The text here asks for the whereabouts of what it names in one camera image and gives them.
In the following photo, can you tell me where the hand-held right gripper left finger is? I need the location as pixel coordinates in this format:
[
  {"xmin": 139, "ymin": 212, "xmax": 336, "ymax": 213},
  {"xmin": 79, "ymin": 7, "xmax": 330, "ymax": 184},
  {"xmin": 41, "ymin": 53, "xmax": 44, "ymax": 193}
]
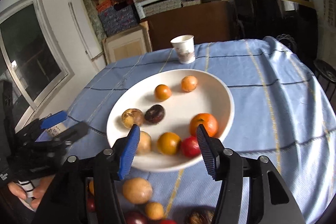
[{"xmin": 31, "ymin": 124, "xmax": 141, "ymax": 224}]

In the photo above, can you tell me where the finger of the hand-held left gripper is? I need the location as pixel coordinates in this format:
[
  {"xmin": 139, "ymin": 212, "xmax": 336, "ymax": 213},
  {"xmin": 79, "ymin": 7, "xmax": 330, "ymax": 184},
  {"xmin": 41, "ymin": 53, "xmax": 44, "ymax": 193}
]
[
  {"xmin": 25, "ymin": 121, "xmax": 90, "ymax": 151},
  {"xmin": 16, "ymin": 110, "xmax": 68, "ymax": 139}
]

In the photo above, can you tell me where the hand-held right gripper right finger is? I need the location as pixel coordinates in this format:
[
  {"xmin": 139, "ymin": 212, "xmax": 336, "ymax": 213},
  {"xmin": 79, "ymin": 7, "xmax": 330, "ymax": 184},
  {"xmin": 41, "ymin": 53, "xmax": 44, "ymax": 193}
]
[{"xmin": 196, "ymin": 124, "xmax": 306, "ymax": 224}]

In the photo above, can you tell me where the brownish pale fruit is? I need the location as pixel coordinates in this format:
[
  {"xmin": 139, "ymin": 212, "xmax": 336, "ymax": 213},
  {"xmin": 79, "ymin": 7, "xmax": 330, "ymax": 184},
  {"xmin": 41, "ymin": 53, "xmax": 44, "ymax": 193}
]
[{"xmin": 135, "ymin": 131, "xmax": 152, "ymax": 155}]

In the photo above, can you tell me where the yellow mottled passion fruit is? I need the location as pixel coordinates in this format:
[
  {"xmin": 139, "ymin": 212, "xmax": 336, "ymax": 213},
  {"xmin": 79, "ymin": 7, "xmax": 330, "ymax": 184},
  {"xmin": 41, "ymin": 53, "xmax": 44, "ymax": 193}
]
[{"xmin": 121, "ymin": 109, "xmax": 145, "ymax": 128}]

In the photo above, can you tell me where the yellow tomato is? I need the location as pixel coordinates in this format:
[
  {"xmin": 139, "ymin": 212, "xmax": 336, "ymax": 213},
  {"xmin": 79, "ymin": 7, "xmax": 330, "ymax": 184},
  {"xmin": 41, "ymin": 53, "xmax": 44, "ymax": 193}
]
[
  {"xmin": 157, "ymin": 132, "xmax": 182, "ymax": 156},
  {"xmin": 154, "ymin": 84, "xmax": 172, "ymax": 101}
]

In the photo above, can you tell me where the large pale yellow fruit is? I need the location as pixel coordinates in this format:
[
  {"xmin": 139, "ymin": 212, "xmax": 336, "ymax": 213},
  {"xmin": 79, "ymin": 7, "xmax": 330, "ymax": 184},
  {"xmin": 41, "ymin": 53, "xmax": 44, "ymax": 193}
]
[{"xmin": 122, "ymin": 177, "xmax": 153, "ymax": 205}]

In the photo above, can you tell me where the dark purple plum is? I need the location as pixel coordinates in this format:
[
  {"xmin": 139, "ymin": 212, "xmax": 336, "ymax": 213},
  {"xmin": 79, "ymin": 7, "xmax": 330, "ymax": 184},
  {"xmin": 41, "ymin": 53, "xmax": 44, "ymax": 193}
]
[
  {"xmin": 144, "ymin": 105, "xmax": 166, "ymax": 124},
  {"xmin": 123, "ymin": 210, "xmax": 149, "ymax": 224}
]

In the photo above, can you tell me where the white oval plate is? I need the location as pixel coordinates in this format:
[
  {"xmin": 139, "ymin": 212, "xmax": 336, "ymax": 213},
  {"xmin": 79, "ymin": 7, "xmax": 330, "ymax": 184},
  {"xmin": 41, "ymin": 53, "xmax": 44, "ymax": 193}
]
[{"xmin": 106, "ymin": 69, "xmax": 235, "ymax": 172}]

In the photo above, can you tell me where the small brown fruit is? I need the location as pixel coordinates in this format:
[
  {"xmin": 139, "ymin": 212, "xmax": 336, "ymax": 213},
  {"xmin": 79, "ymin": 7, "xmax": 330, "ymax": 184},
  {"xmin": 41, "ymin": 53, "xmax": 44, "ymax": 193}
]
[{"xmin": 145, "ymin": 202, "xmax": 165, "ymax": 221}]

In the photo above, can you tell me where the dark mangosteen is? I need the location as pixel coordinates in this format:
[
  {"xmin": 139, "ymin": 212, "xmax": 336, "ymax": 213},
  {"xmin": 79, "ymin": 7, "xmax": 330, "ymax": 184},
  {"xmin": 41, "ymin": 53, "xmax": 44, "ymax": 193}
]
[{"xmin": 185, "ymin": 207, "xmax": 216, "ymax": 224}]

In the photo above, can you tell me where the mottled orange tangerine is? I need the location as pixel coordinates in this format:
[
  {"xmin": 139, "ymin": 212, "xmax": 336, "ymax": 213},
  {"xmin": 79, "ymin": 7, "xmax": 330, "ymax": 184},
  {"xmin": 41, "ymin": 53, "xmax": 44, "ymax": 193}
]
[{"xmin": 181, "ymin": 75, "xmax": 198, "ymax": 93}]

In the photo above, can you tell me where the person's left hand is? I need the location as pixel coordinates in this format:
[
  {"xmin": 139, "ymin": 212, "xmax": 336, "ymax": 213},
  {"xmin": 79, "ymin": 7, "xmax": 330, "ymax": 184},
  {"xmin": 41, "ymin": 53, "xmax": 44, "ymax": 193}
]
[{"xmin": 8, "ymin": 175, "xmax": 54, "ymax": 210}]

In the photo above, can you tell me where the blue checked tablecloth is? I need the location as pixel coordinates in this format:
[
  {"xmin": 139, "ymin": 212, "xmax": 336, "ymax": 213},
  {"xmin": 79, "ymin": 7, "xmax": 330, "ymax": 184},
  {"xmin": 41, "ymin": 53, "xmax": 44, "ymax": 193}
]
[{"xmin": 34, "ymin": 36, "xmax": 336, "ymax": 224}]

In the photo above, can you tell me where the white framed window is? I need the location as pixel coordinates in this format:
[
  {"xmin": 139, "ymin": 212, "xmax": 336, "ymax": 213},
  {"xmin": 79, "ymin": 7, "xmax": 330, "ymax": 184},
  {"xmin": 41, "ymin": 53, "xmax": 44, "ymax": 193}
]
[{"xmin": 0, "ymin": 0, "xmax": 76, "ymax": 132}]

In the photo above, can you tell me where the wooden framed panel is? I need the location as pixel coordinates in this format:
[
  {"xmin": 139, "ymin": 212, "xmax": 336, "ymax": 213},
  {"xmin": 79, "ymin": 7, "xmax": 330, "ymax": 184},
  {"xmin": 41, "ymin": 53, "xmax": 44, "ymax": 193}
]
[{"xmin": 102, "ymin": 21, "xmax": 153, "ymax": 64}]

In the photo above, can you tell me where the white paper cup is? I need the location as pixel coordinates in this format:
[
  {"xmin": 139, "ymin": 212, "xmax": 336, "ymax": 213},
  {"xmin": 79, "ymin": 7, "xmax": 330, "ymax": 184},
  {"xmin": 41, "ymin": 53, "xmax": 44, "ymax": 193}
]
[{"xmin": 170, "ymin": 34, "xmax": 196, "ymax": 64}]

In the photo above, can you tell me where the marbled panel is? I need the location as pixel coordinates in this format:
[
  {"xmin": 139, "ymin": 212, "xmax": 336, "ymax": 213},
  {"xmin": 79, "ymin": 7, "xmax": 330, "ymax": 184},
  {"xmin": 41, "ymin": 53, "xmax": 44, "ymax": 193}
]
[{"xmin": 82, "ymin": 0, "xmax": 107, "ymax": 41}]

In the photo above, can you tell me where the stack of blue patterned boxes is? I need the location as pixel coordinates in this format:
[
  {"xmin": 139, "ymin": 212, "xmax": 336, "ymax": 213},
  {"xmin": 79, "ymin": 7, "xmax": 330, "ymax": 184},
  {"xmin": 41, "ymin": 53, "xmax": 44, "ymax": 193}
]
[{"xmin": 96, "ymin": 0, "xmax": 139, "ymax": 37}]

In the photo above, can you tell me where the brown wooden board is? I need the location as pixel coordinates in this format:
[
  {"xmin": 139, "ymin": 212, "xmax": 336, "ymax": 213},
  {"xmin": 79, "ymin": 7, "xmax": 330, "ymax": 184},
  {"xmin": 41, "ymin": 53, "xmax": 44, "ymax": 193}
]
[{"xmin": 140, "ymin": 1, "xmax": 237, "ymax": 51}]

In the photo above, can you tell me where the black round stool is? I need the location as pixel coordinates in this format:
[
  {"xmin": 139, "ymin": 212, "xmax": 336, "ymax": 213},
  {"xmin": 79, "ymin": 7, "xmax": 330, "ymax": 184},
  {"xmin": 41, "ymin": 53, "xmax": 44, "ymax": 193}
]
[{"xmin": 312, "ymin": 59, "xmax": 336, "ymax": 98}]

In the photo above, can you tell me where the white strip leaning on wall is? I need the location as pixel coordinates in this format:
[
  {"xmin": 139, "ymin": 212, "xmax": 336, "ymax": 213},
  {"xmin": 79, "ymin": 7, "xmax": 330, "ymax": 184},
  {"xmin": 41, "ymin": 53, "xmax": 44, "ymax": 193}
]
[{"xmin": 68, "ymin": 1, "xmax": 103, "ymax": 60}]

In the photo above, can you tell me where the wire fan guard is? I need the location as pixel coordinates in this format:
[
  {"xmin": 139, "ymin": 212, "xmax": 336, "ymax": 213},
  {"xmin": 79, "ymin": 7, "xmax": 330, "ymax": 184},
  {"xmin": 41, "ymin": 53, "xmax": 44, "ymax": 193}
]
[{"xmin": 276, "ymin": 34, "xmax": 297, "ymax": 52}]

